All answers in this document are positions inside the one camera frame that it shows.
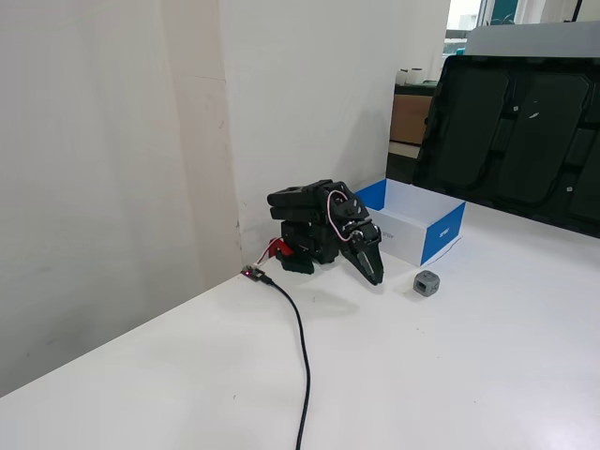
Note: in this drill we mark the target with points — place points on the blue white cardboard box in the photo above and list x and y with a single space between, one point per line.
412 229

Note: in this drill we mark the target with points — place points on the brown cardboard box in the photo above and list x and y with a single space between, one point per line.
410 119

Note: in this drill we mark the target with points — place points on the gray block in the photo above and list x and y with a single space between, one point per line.
426 283

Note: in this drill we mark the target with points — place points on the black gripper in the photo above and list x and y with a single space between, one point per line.
367 244

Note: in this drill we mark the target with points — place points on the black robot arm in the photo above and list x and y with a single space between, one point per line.
300 220

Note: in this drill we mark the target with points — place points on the white cup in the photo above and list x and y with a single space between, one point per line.
416 76
402 76

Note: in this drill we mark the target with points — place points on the black plastic moulded tray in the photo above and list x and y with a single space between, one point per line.
511 136

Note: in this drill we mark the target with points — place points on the small controller circuit board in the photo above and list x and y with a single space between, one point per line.
253 273

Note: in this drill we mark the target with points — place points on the gray monitor back panel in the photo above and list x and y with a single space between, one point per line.
534 40

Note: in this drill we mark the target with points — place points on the red table clamp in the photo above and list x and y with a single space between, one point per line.
279 247

